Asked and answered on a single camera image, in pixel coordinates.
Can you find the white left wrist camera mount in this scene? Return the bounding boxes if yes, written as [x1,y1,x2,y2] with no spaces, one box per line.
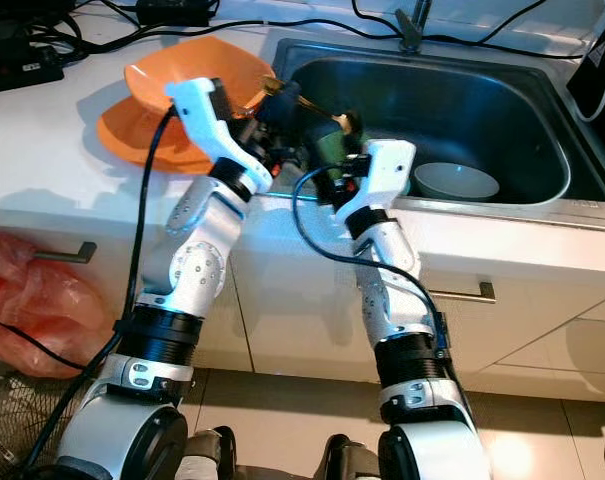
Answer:
[164,77,273,191]

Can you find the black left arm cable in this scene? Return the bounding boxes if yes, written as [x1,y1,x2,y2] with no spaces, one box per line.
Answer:
[22,105,178,476]

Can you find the orange plastic plate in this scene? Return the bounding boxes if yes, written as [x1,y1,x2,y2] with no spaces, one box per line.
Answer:
[97,90,223,174]

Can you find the gold metal spoon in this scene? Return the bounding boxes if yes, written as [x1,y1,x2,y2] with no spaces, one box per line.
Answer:
[260,78,355,131]

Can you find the black floor cable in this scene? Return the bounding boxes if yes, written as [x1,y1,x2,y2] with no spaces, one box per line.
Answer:
[0,306,105,373]

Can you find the black power cable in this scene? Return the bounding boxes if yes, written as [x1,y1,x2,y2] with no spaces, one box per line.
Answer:
[350,0,408,46]

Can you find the black power strip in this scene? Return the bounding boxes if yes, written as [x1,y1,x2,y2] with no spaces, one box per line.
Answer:
[0,38,65,96]

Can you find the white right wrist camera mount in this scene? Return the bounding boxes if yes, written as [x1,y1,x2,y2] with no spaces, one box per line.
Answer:
[337,138,418,226]

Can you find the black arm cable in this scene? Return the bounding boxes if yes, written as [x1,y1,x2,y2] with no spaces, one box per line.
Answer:
[22,105,178,476]
[292,162,448,351]

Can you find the small black power adapter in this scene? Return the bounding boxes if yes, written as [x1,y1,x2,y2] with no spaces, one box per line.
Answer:
[137,0,211,28]

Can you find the grey bowl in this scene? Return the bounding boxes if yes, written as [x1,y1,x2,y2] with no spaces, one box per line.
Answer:
[412,162,501,201]

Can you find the silver drawer handle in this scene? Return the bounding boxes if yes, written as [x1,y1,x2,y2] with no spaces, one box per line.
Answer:
[72,240,98,263]
[427,282,496,304]

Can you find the white hose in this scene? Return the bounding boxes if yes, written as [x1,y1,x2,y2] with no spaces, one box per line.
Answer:
[582,50,605,123]

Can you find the dark metal faucet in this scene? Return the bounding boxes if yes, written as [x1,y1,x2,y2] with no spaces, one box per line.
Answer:
[397,0,433,53]

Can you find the robot left leg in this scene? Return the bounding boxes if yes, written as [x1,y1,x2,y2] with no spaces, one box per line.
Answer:
[182,428,243,480]

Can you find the white kitchen cabinet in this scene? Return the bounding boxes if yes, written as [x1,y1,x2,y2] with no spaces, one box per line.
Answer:
[0,205,605,401]

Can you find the stainless steel sink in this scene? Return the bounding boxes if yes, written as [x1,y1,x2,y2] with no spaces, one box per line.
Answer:
[267,38,605,221]

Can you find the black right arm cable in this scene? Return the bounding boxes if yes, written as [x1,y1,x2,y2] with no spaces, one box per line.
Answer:
[292,162,448,351]

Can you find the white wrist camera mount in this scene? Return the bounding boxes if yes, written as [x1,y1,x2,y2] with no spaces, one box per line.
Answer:
[337,138,418,226]
[164,77,273,191]

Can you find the orange plastic bowl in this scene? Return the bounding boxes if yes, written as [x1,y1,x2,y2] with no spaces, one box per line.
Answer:
[124,37,278,116]

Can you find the orange plastic bag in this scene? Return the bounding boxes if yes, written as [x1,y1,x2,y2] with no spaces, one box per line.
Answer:
[0,230,118,379]

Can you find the black appliance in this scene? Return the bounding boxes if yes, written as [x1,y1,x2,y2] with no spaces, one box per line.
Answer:
[564,40,605,121]

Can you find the robot leg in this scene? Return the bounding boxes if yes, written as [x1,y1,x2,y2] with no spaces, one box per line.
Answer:
[322,435,383,480]
[182,428,243,480]

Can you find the green plate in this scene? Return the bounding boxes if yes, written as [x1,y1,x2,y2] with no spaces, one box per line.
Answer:
[302,130,363,181]

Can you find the robot right leg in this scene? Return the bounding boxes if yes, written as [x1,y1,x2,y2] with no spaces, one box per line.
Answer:
[322,435,383,480]

